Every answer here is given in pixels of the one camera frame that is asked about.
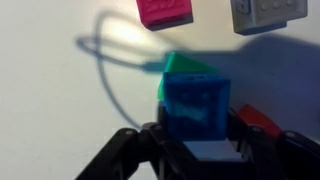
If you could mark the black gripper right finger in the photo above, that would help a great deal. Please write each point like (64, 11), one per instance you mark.
(290, 156)

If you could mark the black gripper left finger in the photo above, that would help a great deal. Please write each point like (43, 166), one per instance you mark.
(119, 159)

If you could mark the blue block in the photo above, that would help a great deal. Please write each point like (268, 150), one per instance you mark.
(197, 105)

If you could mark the orange block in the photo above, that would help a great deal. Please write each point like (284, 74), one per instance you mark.
(252, 116)

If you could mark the green block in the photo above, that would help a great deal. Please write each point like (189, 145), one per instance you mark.
(178, 63)

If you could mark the magenta block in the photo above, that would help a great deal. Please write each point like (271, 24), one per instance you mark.
(161, 14)

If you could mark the grey block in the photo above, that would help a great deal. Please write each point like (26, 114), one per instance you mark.
(258, 16)

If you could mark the round white table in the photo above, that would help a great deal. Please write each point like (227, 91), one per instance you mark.
(72, 72)

